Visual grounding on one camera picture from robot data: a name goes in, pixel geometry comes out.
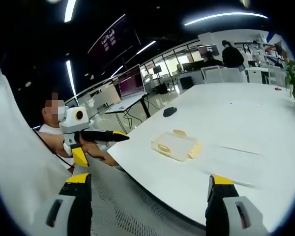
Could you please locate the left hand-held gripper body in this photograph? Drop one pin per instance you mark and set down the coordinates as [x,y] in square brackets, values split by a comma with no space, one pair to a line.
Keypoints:
[72,120]

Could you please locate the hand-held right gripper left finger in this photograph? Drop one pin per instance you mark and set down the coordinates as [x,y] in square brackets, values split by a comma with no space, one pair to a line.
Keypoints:
[76,211]

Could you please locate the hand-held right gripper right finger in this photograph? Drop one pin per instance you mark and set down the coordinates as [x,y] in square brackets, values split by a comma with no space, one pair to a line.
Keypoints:
[221,211]

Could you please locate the clear box with yellow buckles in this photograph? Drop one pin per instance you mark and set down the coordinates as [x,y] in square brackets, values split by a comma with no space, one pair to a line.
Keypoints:
[174,146]

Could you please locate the person's head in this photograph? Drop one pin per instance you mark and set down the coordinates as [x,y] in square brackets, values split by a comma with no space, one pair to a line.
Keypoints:
[45,117]

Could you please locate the white standing desk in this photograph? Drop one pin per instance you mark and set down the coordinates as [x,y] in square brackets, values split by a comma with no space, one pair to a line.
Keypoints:
[124,105]

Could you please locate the whiteboard panel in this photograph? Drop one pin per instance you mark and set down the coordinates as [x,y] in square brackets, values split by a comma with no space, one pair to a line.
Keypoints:
[105,96]

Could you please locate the long ceiling light strip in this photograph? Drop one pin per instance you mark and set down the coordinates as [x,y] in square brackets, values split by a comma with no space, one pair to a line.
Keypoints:
[70,9]
[223,17]
[145,47]
[70,77]

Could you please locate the grey mesh chair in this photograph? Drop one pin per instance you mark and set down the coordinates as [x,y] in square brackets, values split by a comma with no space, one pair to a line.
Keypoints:
[127,204]

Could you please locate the person's white shirt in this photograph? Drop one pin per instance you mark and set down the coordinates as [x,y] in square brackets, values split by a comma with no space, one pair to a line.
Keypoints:
[19,147]

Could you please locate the computer monitor with purple screen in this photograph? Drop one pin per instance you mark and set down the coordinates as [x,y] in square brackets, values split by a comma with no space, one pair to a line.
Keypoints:
[131,82]

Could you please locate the black computer mouse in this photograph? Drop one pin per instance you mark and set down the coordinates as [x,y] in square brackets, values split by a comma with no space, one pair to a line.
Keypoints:
[169,111]

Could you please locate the dark hanging ceiling display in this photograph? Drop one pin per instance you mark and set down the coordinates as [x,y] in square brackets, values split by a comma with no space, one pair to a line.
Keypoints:
[110,37]

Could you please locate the black box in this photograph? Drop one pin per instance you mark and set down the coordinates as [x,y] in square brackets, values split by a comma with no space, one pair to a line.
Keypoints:
[186,82]

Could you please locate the white office chair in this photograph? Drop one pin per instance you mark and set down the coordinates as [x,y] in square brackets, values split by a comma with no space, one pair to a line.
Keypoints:
[233,75]
[211,74]

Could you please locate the small red object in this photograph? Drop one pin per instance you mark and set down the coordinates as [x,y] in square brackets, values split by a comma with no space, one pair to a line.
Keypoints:
[277,88]

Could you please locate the white cabinet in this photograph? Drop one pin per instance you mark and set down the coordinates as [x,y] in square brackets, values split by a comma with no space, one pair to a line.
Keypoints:
[256,75]

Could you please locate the wall monitor with dark screen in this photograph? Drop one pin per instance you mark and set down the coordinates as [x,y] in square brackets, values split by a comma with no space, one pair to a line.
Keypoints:
[208,50]

